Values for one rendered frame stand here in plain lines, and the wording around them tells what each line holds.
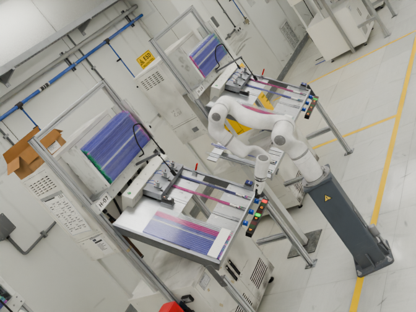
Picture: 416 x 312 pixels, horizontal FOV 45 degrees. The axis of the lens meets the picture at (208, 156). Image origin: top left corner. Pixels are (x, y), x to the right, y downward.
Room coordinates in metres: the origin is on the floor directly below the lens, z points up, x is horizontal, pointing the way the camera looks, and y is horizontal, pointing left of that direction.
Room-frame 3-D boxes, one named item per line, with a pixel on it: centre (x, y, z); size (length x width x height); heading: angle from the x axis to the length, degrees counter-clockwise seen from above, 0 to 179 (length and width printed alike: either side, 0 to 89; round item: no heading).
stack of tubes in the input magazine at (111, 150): (3.30, 0.45, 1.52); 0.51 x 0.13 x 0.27; 139
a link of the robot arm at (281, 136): (2.80, -0.42, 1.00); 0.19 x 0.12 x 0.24; 147
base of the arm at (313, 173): (2.83, -0.44, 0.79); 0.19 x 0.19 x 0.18
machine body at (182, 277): (3.33, 0.58, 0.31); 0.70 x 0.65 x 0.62; 139
